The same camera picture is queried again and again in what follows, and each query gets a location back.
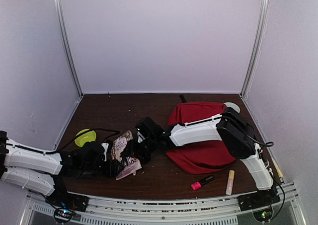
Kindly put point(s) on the front aluminium rail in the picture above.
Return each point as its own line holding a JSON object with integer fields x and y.
{"x": 223, "y": 210}

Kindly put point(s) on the pale yellow highlighter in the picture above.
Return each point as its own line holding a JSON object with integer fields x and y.
{"x": 230, "y": 182}

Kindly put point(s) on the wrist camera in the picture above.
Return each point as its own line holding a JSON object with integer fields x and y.
{"x": 140, "y": 137}
{"x": 107, "y": 146}

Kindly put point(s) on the left aluminium frame post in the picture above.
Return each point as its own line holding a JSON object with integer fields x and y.
{"x": 67, "y": 48}

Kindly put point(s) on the pink black highlighter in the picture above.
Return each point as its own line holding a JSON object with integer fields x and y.
{"x": 198, "y": 184}

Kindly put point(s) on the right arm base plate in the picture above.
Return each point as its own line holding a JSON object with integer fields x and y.
{"x": 257, "y": 200}

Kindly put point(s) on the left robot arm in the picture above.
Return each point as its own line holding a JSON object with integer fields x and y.
{"x": 43, "y": 171}

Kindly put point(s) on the right aluminium frame post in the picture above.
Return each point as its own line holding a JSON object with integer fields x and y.
{"x": 260, "y": 29}

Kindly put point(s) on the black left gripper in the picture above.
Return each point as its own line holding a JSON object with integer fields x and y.
{"x": 111, "y": 171}

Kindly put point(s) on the lime green bowl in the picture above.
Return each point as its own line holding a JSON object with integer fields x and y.
{"x": 84, "y": 136}

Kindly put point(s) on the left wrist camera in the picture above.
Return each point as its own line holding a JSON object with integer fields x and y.
{"x": 107, "y": 146}

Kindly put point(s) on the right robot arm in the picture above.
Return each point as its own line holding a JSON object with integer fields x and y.
{"x": 229, "y": 127}

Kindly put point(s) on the aluminium frame post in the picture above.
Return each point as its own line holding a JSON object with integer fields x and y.
{"x": 67, "y": 48}
{"x": 260, "y": 29}

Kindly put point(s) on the red student backpack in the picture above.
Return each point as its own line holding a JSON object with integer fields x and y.
{"x": 197, "y": 147}

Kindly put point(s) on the pink illustrated paperback book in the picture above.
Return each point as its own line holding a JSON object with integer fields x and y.
{"x": 121, "y": 152}

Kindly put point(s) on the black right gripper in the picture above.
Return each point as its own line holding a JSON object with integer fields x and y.
{"x": 143, "y": 160}

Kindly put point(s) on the pale blue ceramic bowl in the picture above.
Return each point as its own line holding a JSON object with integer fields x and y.
{"x": 233, "y": 106}

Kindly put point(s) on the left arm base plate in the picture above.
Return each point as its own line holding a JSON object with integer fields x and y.
{"x": 73, "y": 202}

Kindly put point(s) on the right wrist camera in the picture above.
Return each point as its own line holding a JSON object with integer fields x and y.
{"x": 140, "y": 137}

